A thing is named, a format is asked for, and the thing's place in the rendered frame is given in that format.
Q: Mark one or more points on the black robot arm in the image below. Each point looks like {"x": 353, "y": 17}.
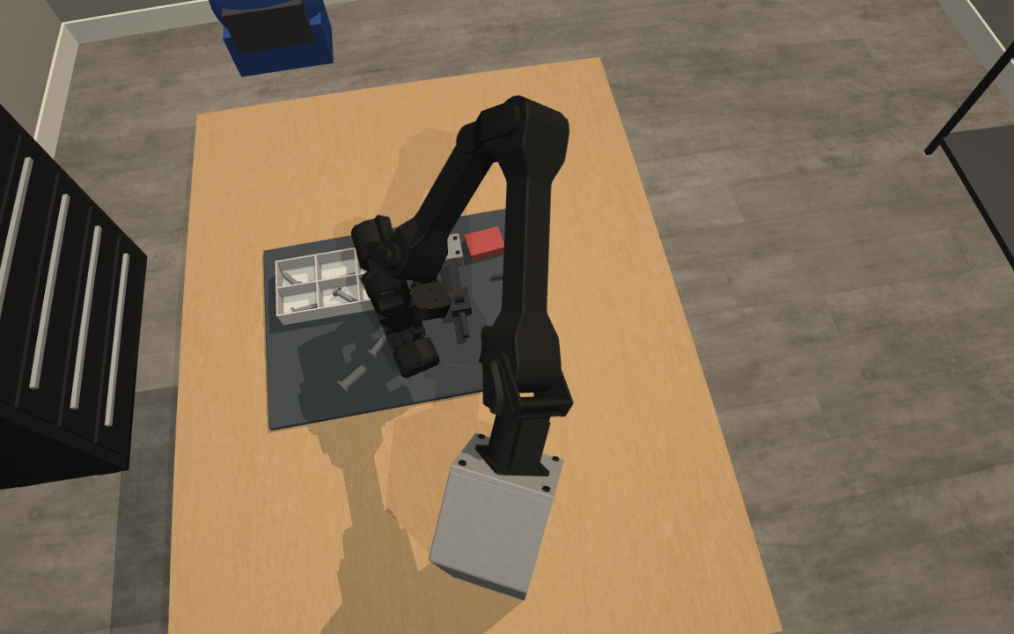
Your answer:
{"x": 520, "y": 352}

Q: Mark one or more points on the cream headed pin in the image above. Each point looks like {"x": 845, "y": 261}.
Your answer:
{"x": 376, "y": 348}

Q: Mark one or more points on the red rectangular block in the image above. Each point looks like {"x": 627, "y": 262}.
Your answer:
{"x": 484, "y": 243}

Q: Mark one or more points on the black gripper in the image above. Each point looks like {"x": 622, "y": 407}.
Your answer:
{"x": 417, "y": 352}

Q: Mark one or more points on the grey metal clevis fork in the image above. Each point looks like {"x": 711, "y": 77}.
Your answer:
{"x": 461, "y": 311}

